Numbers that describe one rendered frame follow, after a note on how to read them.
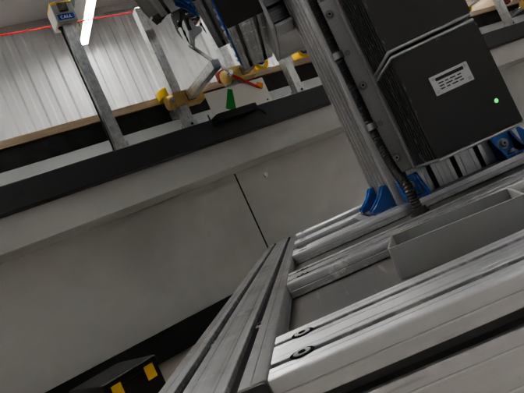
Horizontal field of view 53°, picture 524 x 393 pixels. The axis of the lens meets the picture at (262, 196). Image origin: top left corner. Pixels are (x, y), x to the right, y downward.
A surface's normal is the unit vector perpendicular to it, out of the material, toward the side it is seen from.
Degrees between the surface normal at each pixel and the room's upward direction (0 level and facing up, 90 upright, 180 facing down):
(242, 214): 90
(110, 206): 90
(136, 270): 90
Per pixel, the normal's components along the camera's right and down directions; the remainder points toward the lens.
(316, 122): 0.44, -0.24
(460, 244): -0.28, 0.08
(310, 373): -0.07, -0.01
